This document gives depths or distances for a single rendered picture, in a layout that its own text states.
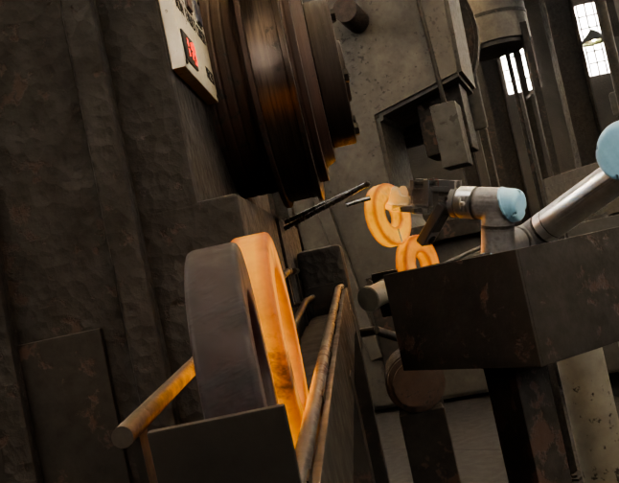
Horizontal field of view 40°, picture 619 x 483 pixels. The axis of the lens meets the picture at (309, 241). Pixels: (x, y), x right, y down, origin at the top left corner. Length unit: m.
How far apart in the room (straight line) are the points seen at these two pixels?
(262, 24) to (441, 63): 2.90
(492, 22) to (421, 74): 6.18
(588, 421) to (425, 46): 2.50
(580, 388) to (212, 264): 1.85
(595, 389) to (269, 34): 1.29
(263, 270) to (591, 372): 1.70
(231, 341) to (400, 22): 3.99
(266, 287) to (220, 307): 0.18
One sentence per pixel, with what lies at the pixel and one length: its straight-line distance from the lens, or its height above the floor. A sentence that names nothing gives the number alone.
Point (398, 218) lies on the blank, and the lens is 2.13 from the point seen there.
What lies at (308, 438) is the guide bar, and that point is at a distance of 0.56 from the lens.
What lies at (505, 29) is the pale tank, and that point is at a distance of 10.49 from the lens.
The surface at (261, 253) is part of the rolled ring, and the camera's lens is 0.68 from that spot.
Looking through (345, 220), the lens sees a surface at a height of 1.00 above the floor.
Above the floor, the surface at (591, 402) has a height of 0.29.
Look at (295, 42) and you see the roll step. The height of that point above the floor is 1.13.
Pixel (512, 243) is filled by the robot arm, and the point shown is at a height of 0.72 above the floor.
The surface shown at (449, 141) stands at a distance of 4.06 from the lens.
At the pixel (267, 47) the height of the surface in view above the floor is 1.13.
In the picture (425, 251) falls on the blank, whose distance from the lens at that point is 2.18.
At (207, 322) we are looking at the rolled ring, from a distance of 0.47.
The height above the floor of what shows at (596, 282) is 0.66.
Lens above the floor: 0.73
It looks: 3 degrees up
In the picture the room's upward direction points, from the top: 12 degrees counter-clockwise
